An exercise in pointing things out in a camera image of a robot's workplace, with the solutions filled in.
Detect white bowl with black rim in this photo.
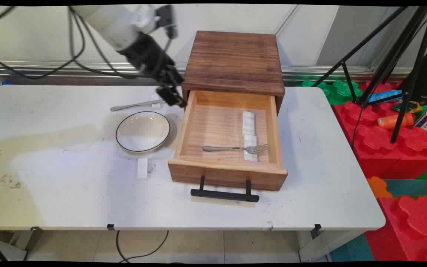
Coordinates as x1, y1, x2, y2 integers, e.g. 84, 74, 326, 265
115, 111, 171, 155

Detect black floor cable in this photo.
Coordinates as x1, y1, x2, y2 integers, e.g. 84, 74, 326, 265
116, 230, 170, 263

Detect dark green snack packet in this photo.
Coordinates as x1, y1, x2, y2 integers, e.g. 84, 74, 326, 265
391, 100, 422, 113

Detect green foam block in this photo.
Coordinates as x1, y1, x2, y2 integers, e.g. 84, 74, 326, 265
301, 79, 364, 106

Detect black camera tripod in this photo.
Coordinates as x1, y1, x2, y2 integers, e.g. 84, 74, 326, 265
311, 5, 427, 144

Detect orange plastic bottle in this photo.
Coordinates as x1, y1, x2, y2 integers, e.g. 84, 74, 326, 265
376, 112, 415, 130

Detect dark wooden drawer cabinet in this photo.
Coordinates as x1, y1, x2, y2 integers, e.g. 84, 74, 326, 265
181, 30, 286, 115

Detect large red foam block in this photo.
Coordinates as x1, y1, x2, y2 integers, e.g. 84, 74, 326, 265
332, 99, 427, 179

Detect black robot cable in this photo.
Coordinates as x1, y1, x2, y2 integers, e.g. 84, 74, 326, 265
71, 7, 151, 80
0, 6, 86, 80

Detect silver table knife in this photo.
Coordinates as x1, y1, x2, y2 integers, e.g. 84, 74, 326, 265
110, 98, 164, 112

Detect white table leg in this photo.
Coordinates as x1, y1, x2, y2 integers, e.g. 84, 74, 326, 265
297, 230, 364, 262

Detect blue plastic packet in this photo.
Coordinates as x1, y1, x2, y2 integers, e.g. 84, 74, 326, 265
367, 90, 403, 104

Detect black drawer handle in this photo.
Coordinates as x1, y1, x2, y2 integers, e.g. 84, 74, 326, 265
190, 175, 260, 203

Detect teal floor mat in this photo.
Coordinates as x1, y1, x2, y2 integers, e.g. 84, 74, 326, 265
329, 233, 375, 262

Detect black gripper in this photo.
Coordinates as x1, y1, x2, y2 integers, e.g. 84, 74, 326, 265
118, 31, 187, 109

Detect light wooden drawer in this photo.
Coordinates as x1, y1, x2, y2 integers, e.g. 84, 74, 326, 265
168, 89, 288, 192

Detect silver fork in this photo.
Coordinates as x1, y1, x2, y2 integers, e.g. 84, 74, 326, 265
202, 144, 269, 155

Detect orange foam piece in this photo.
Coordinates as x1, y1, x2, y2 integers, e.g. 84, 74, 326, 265
366, 176, 394, 199

